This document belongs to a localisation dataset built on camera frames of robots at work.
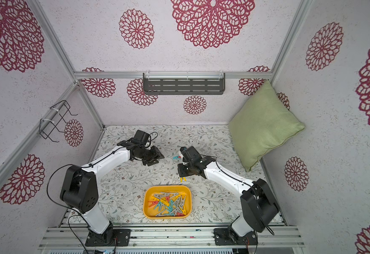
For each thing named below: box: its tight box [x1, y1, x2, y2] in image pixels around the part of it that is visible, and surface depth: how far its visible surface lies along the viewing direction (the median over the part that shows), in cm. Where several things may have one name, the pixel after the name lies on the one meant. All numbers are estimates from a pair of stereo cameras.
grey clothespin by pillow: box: [154, 191, 178, 198], surface depth 87 cm
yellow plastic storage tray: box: [143, 185, 193, 220], surface depth 85 cm
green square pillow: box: [228, 79, 305, 172], surface depth 87 cm
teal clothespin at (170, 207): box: [167, 199, 174, 214], surface depth 83 cm
